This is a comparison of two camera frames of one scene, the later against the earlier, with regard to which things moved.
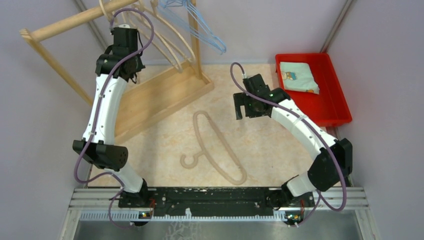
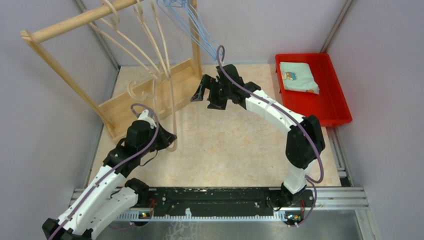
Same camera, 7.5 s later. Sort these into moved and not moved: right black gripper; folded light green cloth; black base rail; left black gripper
Moved: right black gripper; left black gripper
Not moved: folded light green cloth; black base rail
